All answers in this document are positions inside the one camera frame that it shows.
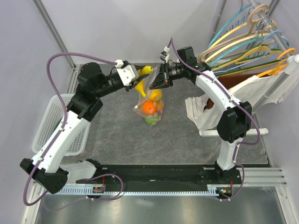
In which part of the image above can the light blue hanger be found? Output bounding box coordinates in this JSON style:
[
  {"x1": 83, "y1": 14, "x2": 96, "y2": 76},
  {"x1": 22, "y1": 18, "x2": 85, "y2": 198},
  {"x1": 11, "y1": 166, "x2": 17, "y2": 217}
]
[{"x1": 209, "y1": 30, "x2": 290, "y2": 76}]

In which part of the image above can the clear zip top bag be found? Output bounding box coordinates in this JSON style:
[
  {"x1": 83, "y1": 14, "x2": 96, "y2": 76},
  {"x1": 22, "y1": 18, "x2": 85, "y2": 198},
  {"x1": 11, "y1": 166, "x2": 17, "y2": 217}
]
[{"x1": 133, "y1": 65, "x2": 164, "y2": 126}]

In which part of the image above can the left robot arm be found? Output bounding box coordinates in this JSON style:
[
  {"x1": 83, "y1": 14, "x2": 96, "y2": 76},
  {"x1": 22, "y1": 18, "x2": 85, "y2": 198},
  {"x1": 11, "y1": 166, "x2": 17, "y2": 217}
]
[{"x1": 20, "y1": 61, "x2": 153, "y2": 194}]

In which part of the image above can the orange fruit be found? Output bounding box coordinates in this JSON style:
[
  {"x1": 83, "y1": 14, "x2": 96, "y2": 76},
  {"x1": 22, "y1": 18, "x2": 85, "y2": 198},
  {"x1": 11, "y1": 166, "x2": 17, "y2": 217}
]
[{"x1": 142, "y1": 100, "x2": 157, "y2": 115}]

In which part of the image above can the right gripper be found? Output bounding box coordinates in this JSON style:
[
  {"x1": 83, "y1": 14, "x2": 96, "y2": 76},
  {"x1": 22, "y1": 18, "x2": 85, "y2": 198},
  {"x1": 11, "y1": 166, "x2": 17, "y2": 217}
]
[{"x1": 149, "y1": 62, "x2": 186, "y2": 91}]

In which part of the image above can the yellow banana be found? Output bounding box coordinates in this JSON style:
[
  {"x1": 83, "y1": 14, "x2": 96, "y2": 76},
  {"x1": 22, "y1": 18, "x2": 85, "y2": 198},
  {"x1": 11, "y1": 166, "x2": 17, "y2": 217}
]
[{"x1": 134, "y1": 65, "x2": 153, "y2": 97}]

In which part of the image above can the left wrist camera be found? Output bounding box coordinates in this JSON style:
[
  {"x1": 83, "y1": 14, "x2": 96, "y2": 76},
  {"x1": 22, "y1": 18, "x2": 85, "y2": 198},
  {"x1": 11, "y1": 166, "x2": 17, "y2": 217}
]
[{"x1": 115, "y1": 59, "x2": 139, "y2": 86}]

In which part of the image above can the white clothes rack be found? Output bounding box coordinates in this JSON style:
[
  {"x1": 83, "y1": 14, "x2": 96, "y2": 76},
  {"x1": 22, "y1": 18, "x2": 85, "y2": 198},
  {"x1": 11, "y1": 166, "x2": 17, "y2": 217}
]
[{"x1": 198, "y1": 0, "x2": 299, "y2": 138}]

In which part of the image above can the green hanger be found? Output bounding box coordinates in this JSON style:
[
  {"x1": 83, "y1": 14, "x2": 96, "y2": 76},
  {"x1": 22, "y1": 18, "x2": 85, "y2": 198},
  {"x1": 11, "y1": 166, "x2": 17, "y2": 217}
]
[{"x1": 210, "y1": 44, "x2": 282, "y2": 76}]

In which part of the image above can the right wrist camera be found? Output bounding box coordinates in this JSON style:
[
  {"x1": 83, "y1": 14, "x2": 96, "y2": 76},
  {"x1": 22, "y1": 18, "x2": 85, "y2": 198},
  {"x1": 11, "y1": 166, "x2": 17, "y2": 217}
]
[{"x1": 159, "y1": 46, "x2": 170, "y2": 62}]

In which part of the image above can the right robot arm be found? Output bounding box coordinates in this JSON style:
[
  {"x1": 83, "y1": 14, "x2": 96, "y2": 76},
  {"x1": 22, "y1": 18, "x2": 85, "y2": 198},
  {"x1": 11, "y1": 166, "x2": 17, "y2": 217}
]
[{"x1": 149, "y1": 46, "x2": 252, "y2": 184}]

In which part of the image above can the green custard apple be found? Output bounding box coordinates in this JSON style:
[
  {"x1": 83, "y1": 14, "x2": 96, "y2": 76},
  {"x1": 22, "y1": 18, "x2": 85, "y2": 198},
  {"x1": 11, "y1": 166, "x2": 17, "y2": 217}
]
[{"x1": 145, "y1": 116, "x2": 160, "y2": 126}]

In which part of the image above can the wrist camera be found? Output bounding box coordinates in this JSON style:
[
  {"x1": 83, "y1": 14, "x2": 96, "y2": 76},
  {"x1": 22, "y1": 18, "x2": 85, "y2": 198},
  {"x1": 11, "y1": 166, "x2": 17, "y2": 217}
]
[
  {"x1": 159, "y1": 46, "x2": 170, "y2": 62},
  {"x1": 115, "y1": 59, "x2": 139, "y2": 86}
]

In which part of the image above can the yellow pear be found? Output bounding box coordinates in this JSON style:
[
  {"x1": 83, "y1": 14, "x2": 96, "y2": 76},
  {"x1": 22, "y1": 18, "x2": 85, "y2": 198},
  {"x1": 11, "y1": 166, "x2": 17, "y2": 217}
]
[{"x1": 149, "y1": 89, "x2": 162, "y2": 102}]

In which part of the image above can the yellow hanger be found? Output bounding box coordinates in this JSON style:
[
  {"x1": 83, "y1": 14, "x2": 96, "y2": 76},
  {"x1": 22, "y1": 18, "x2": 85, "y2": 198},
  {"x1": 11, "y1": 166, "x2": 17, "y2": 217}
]
[{"x1": 212, "y1": 44, "x2": 270, "y2": 70}]

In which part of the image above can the beige wooden hanger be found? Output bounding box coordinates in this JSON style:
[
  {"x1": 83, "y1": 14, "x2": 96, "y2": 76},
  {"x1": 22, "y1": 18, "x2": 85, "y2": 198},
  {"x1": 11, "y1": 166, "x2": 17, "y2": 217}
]
[{"x1": 198, "y1": 4, "x2": 269, "y2": 63}]

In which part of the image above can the white plastic basket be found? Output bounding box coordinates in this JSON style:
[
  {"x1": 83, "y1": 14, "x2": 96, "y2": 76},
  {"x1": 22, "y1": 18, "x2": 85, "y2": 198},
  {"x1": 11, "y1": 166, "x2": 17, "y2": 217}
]
[{"x1": 31, "y1": 95, "x2": 90, "y2": 156}]

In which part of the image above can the orange hanger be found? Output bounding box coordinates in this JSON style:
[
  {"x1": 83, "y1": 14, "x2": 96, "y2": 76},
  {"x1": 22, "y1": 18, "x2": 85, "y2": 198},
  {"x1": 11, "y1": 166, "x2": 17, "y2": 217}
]
[{"x1": 256, "y1": 48, "x2": 296, "y2": 77}]

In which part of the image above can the teal hanger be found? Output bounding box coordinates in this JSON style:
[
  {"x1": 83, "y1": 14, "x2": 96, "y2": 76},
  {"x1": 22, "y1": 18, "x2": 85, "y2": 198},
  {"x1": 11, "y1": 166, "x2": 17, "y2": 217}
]
[{"x1": 207, "y1": 5, "x2": 280, "y2": 65}]

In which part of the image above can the aluminium frame post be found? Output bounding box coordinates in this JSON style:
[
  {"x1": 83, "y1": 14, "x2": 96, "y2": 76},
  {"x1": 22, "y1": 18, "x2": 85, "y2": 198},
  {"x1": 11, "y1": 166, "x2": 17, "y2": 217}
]
[{"x1": 31, "y1": 0, "x2": 78, "y2": 70}]

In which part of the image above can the brown box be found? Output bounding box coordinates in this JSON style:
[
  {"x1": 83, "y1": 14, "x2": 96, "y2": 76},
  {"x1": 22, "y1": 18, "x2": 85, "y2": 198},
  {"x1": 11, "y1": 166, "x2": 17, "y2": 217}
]
[{"x1": 204, "y1": 73, "x2": 257, "y2": 110}]

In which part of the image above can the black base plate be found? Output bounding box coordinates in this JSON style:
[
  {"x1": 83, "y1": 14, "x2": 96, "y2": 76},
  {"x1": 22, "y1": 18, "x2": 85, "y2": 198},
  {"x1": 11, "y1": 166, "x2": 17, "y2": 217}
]
[{"x1": 77, "y1": 164, "x2": 242, "y2": 192}]

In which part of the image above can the white cable duct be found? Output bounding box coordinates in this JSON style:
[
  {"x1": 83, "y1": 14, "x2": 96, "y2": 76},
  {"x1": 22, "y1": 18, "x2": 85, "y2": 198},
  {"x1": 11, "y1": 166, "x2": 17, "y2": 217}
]
[{"x1": 55, "y1": 184, "x2": 233, "y2": 196}]

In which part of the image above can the white cloth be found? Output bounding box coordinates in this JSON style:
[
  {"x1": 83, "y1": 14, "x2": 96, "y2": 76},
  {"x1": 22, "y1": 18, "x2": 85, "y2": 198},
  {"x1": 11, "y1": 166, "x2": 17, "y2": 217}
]
[{"x1": 185, "y1": 70, "x2": 299, "y2": 131}]

